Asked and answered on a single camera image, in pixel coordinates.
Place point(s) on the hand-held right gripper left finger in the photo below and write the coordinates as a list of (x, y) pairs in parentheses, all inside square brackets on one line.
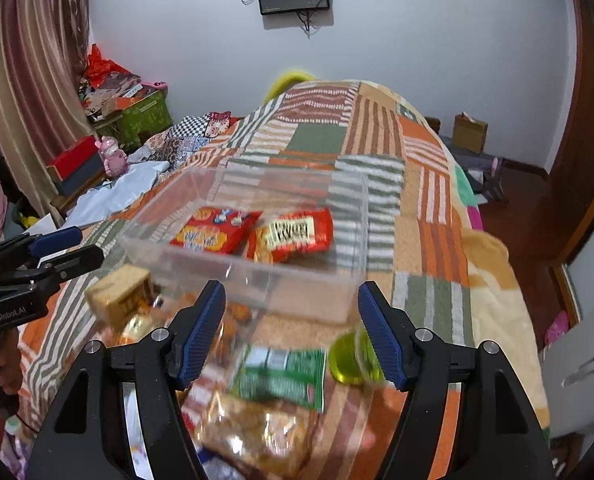
[(202, 340)]

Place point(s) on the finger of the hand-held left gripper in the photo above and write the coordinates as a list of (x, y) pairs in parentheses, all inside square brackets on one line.
[(79, 260), (57, 238)]

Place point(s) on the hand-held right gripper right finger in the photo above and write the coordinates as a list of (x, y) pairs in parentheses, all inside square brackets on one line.
[(382, 340)]

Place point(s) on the clear packet of orange pastries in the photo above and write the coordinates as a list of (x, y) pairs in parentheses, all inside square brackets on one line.
[(234, 319)]

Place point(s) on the yellow-green jelly cup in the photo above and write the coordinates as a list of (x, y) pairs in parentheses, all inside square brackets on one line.
[(347, 362)]

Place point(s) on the brown cake packet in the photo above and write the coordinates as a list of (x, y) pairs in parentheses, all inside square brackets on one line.
[(117, 292)]

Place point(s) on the gold foil snack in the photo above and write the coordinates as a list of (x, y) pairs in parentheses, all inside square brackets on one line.
[(139, 327)]

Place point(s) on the green snack packet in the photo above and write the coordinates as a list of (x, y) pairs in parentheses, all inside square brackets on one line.
[(277, 375)]

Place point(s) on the clear plastic container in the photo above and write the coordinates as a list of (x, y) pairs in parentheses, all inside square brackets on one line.
[(302, 300)]

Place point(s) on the red biscuit packet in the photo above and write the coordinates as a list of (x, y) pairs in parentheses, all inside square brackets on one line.
[(202, 235)]

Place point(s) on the clear bag of crackers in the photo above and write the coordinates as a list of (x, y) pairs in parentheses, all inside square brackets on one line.
[(257, 435)]

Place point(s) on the red snack packet white label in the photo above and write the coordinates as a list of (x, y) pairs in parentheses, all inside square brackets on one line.
[(289, 234)]

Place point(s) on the pale blue cloth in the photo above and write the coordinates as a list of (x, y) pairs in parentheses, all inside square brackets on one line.
[(112, 195)]

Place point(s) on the red and grey box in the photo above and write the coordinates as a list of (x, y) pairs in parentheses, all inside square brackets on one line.
[(72, 157)]

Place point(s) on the pink plush toy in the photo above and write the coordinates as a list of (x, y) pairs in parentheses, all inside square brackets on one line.
[(111, 157)]

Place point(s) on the cream fleece blanket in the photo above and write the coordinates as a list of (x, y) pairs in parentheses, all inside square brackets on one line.
[(497, 305)]

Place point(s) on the green storage box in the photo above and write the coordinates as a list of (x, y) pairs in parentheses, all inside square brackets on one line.
[(144, 120)]

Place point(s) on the pile of papers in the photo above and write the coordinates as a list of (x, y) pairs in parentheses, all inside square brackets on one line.
[(117, 92)]

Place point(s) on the checkered patterned quilt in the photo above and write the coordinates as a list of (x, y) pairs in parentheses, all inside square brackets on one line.
[(187, 135)]

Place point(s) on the red plastic bag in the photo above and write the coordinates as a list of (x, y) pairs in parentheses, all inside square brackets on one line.
[(102, 67)]

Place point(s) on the striped patchwork blanket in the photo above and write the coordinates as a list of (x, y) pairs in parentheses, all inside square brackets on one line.
[(377, 160)]

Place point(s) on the striped pink curtain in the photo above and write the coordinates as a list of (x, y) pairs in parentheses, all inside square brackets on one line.
[(27, 60)]

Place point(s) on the grey cloth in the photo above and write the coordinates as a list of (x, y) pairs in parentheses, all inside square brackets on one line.
[(477, 170)]

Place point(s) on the cardboard box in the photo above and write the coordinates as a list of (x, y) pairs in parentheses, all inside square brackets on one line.
[(469, 132)]

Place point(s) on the yellow curved cushion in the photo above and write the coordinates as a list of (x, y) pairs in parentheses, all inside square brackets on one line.
[(289, 82)]

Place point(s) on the brown wooden door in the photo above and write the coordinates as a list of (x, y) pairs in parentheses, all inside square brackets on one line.
[(582, 135)]

